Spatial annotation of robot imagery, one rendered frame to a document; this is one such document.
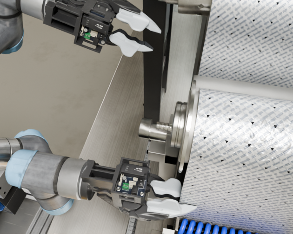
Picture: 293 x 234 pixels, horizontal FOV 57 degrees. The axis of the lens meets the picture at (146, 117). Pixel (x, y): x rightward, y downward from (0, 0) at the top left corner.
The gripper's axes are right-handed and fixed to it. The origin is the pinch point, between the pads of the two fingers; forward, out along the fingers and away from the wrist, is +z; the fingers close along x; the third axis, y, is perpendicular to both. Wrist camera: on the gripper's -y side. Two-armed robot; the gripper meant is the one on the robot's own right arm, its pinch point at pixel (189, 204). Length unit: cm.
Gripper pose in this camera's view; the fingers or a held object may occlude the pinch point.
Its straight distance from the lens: 54.6
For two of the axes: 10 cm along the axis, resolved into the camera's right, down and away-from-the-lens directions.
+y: 0.0, -6.4, -7.7
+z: 9.8, 1.6, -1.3
